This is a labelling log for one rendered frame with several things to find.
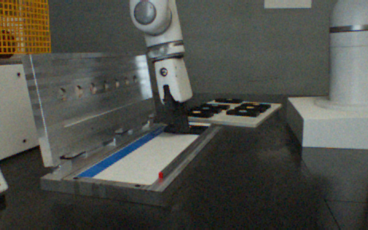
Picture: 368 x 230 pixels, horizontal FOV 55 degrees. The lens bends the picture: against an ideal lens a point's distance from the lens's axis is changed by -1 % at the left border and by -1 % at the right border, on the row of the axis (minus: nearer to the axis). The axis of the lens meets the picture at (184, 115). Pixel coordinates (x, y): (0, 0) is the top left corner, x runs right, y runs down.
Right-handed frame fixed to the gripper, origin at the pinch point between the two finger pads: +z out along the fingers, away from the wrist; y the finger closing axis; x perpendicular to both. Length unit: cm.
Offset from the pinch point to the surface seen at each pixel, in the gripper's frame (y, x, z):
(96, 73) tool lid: -13.9, 10.6, -14.8
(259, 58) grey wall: 214, -1, -9
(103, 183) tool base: -33.1, 2.3, 2.1
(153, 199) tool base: -33.4, -5.4, 5.1
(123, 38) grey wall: 198, 105, -48
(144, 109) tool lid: 3.1, 10.0, -4.4
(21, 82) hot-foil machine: -17.6, 26.2, -16.2
